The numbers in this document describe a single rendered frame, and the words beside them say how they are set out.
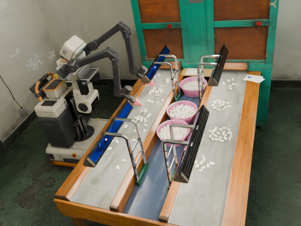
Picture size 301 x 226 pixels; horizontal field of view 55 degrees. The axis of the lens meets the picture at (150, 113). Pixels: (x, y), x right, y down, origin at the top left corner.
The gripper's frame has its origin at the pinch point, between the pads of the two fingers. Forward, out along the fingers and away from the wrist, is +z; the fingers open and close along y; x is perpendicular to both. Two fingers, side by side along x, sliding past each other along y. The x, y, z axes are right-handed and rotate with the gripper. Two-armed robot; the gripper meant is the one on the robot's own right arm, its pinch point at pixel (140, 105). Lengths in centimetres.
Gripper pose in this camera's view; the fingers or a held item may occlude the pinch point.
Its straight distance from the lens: 268.8
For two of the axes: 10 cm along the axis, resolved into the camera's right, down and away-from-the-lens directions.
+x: -4.5, 5.8, 6.7
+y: 3.3, -6.0, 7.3
